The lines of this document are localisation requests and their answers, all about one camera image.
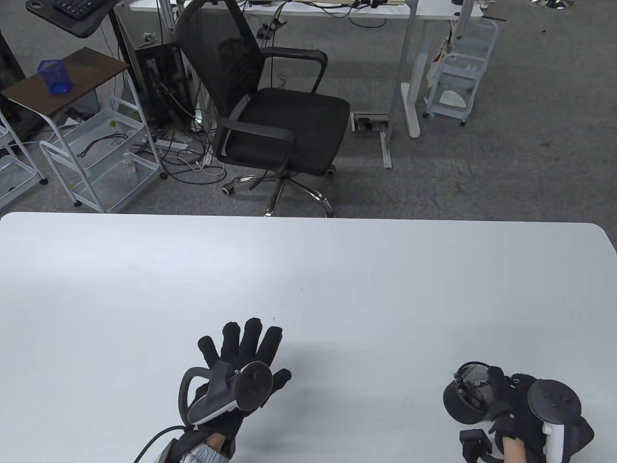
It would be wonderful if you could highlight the black computer tower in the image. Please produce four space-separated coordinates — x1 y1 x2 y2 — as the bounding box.
134 42 189 129

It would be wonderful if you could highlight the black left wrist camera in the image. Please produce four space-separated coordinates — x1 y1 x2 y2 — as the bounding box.
158 433 194 463

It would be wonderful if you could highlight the black round device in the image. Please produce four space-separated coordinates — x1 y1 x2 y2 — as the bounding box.
443 361 503 425

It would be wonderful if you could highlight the person's left hand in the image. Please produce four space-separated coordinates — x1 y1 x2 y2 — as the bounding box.
182 318 292 459

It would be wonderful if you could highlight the person's right hand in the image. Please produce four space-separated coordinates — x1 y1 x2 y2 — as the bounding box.
487 366 595 463

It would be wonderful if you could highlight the white rolling utility cart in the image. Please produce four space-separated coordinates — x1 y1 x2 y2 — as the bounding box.
423 18 500 127

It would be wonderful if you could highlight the silver aluminium post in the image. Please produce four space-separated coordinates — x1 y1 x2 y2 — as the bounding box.
456 0 478 40

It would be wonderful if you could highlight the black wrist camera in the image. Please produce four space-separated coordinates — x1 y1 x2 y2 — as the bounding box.
459 429 504 463
158 433 194 463

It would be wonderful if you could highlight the black and white right-hand controller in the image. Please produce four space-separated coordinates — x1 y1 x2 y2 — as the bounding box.
527 378 583 463

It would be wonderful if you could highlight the person's left forearm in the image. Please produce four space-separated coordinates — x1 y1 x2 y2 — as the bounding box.
189 432 230 463

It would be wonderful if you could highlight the tangle of floor cables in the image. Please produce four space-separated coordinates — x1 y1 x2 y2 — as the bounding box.
157 109 228 180

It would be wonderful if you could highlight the brown top side table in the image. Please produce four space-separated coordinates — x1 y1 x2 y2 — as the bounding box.
0 47 167 187

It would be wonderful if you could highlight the person's right forearm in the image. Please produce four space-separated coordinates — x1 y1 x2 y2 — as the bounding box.
501 436 527 463

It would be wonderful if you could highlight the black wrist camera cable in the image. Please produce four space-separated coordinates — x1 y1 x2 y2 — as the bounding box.
132 425 186 463

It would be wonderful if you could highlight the black keyboard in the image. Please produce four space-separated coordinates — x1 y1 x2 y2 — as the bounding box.
52 0 108 20

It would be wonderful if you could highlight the black cable in tray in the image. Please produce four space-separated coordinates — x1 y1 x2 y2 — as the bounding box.
77 134 129 158

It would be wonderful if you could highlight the red and white hanging bag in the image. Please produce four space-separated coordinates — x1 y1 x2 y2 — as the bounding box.
426 38 453 88

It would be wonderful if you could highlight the white wire tray cart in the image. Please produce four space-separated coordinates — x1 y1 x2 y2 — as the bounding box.
39 95 162 214

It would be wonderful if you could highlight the metal floor socket box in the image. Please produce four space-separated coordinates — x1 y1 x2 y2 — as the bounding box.
351 113 389 132

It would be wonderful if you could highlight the black and white left-hand controller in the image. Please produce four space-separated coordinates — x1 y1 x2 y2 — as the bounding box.
178 360 274 427

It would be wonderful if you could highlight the black mesh office chair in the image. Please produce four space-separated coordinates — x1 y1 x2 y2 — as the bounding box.
175 0 351 218

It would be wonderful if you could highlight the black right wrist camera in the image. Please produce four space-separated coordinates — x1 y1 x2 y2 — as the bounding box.
459 429 504 463

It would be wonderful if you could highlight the blue mesh pen holder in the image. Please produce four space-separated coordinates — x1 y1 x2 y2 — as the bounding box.
38 59 73 95

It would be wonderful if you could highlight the white power strip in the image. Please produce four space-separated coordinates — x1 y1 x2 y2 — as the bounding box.
132 139 189 151

